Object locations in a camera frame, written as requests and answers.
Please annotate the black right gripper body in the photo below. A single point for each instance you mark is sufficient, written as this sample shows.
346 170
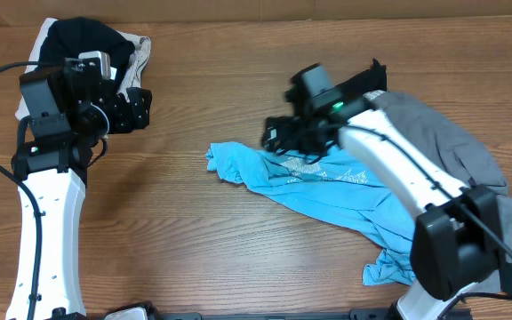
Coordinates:
300 133

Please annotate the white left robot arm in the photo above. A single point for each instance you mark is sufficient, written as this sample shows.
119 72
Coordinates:
51 164

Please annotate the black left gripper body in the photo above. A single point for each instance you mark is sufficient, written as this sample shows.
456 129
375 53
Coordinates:
113 118

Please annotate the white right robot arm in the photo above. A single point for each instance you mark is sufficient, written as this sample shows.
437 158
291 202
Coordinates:
457 235

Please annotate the black garment under grey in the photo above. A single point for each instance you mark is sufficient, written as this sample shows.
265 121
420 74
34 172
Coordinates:
372 79

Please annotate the black folded garment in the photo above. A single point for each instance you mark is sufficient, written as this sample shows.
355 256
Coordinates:
68 38

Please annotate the light blue t-shirt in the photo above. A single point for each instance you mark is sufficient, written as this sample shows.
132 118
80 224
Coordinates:
338 189

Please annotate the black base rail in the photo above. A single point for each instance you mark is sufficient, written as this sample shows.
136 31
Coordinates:
146 310

